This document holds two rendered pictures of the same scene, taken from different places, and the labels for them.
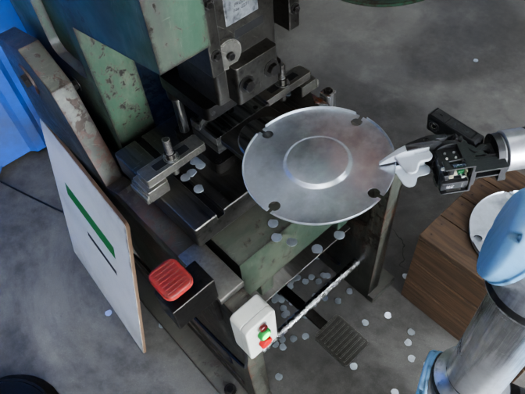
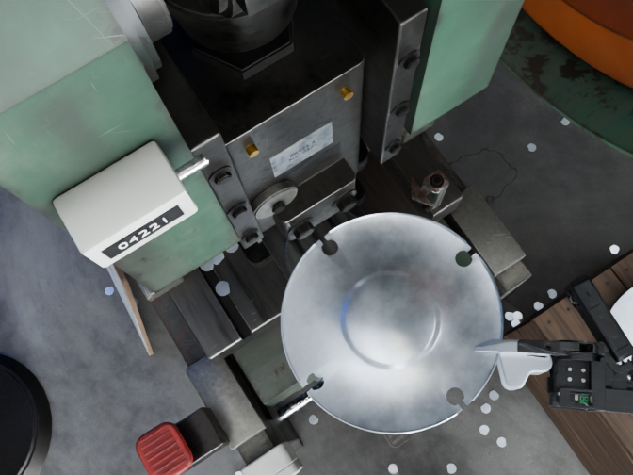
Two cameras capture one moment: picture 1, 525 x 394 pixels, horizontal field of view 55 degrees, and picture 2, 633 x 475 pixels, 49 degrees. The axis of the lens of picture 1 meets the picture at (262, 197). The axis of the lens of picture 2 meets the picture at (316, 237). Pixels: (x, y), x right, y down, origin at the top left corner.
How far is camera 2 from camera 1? 0.54 m
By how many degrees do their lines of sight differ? 23
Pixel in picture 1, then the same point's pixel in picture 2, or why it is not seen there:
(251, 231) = not seen: hidden behind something
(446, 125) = (589, 315)
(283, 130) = (354, 246)
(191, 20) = (208, 239)
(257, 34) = (328, 160)
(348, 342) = not seen: hidden behind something
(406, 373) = (473, 447)
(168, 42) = (168, 270)
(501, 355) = not seen: outside the picture
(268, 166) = (319, 309)
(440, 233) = (561, 322)
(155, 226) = (162, 306)
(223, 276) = (240, 415)
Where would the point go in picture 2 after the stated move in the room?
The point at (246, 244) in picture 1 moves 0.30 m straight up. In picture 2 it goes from (278, 371) to (253, 352)
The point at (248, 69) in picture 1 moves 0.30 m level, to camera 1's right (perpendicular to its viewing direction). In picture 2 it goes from (305, 214) to (576, 234)
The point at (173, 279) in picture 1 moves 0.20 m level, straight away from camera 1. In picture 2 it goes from (166, 457) to (133, 312)
